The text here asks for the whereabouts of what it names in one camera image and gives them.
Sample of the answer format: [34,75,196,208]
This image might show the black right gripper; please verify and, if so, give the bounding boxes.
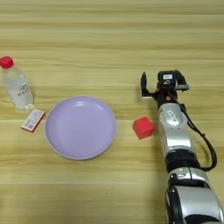
[140,69,191,109]

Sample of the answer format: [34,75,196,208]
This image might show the red cube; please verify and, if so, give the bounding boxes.
[132,116,156,140]

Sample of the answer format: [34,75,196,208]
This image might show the lilac round plate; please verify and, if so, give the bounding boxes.
[44,95,117,161]

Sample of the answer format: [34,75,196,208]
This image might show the clear bottle with red cap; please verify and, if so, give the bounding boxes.
[0,56,35,112]

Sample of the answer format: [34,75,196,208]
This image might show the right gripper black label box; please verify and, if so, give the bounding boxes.
[157,70,179,88]

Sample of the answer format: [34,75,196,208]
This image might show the small red white box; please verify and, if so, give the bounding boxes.
[20,108,46,134]

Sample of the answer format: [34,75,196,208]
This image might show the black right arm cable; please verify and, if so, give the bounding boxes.
[176,99,218,172]

